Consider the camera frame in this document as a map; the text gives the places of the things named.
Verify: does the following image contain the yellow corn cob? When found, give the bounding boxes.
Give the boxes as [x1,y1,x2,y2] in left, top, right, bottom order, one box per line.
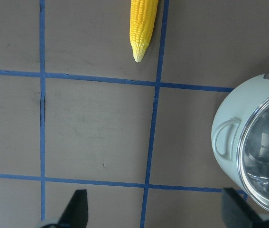
[129,0,158,63]

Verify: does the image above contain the pale green electric pot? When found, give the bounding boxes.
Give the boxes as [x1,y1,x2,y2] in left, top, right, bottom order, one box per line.
[211,72,269,191]

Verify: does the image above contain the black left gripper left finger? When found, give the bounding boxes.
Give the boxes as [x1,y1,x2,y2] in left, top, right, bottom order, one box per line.
[58,190,88,228]

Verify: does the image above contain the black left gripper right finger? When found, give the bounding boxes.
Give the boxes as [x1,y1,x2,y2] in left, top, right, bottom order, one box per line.
[222,188,262,228]

